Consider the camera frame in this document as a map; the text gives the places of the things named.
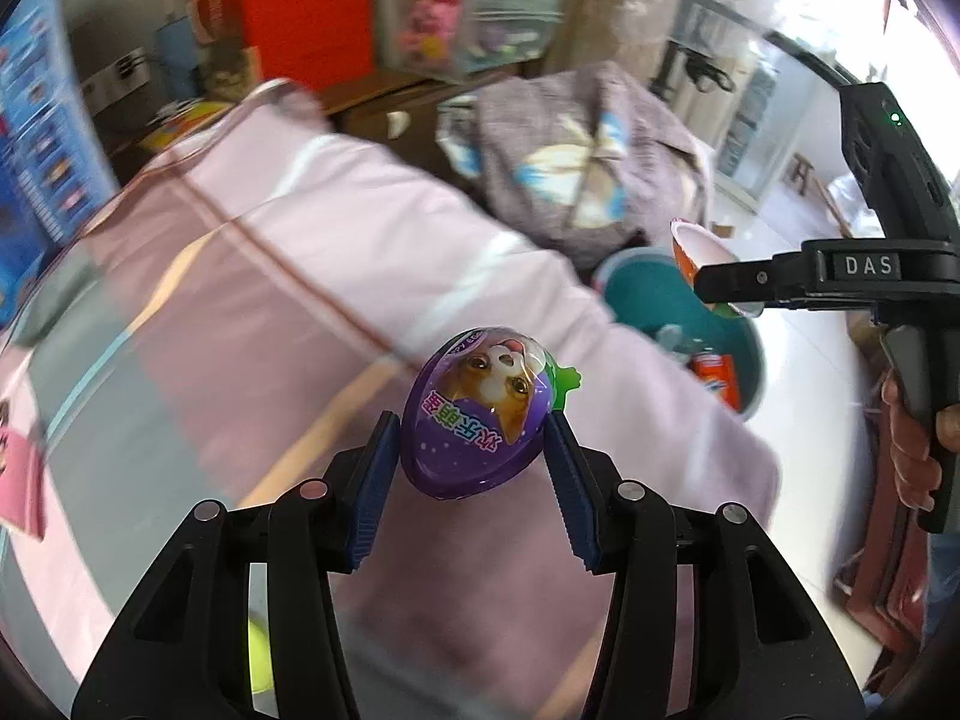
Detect wooden stool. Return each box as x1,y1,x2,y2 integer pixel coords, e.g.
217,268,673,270
784,153,815,197

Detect person right hand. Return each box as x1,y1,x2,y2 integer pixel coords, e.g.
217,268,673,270
882,374,942,512

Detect small pink booklet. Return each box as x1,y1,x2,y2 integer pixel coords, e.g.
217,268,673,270
0,398,46,541

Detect red cardboard gift box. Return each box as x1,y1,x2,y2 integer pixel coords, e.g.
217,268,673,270
185,0,374,91

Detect wooden cabinet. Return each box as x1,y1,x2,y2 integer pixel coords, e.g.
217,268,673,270
317,60,540,177

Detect purple toy egg capsule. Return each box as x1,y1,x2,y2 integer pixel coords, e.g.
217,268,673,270
400,327,583,500

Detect blue toy playset box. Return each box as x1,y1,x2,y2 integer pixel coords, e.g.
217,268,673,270
2,0,119,323

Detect white instant noodle cup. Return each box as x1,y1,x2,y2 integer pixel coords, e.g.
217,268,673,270
670,218,763,319

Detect clear plastic toy bin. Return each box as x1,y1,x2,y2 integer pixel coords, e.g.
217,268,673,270
376,0,565,82

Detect wall power socket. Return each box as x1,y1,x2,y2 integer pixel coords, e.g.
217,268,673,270
82,47,149,114

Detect pink striped bed cover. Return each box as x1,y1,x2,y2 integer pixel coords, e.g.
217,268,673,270
0,78,783,720

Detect teal plastic trash bin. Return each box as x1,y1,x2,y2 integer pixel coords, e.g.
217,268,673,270
592,247,766,419

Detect grey purple draped blanket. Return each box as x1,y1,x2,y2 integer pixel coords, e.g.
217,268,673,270
436,60,715,273

